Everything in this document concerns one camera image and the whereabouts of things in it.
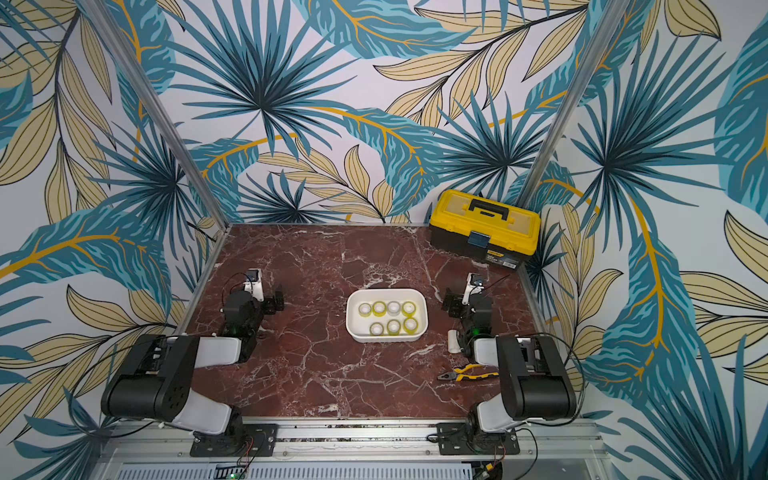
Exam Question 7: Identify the aluminium front rail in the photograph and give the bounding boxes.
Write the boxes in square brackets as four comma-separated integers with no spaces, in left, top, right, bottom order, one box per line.
[91,417,618,479]

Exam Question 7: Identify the yellow tape roll six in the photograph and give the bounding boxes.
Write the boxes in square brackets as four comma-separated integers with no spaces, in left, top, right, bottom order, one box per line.
[401,301,417,318]

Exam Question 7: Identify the yellow tape roll one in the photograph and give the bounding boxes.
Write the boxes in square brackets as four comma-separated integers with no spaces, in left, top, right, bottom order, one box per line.
[369,322,386,336]

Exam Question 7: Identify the yellow black toolbox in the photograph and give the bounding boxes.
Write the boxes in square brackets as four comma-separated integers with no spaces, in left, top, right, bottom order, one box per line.
[429,190,541,271]

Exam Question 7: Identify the white PVC pipe fitting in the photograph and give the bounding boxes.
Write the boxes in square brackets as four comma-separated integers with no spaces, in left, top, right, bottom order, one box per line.
[447,330,462,354]

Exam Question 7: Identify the yellow tape roll three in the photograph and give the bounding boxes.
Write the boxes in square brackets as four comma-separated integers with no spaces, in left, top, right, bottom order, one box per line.
[386,319,402,336]

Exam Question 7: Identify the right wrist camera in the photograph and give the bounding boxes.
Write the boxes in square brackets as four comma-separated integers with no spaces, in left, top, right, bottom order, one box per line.
[462,273,486,305]

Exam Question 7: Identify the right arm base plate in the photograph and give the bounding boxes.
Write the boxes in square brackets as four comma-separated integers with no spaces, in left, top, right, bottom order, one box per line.
[427,422,520,456]

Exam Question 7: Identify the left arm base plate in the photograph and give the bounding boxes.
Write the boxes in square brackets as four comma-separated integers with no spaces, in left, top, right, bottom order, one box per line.
[190,423,278,458]

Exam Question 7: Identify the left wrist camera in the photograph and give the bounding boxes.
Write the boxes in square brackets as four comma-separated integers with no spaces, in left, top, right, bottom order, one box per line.
[244,268,265,302]

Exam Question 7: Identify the yellow tape roll five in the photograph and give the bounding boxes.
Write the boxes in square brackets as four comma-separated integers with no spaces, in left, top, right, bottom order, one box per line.
[358,302,373,318]

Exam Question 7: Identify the yellow tape roll two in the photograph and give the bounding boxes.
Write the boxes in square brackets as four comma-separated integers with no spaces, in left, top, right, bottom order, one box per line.
[372,301,387,317]

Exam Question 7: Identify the yellow black pliers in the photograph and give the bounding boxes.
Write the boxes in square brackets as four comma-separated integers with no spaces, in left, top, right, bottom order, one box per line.
[437,364,499,382]

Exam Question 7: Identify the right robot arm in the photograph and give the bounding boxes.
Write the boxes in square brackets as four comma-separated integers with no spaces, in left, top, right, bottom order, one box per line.
[438,286,579,434]

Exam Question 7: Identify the white plastic storage box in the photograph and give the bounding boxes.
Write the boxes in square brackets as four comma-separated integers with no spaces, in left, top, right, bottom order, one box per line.
[346,288,429,343]

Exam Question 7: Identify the yellow tape roll four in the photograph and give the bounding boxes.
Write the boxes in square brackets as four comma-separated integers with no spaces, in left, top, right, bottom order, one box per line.
[402,317,419,335]

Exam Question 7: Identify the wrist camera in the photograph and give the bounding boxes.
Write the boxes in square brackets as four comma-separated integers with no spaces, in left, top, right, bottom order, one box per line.
[244,268,265,302]
[462,273,486,305]

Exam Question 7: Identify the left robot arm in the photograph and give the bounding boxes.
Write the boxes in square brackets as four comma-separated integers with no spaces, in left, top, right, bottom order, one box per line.
[101,289,285,436]

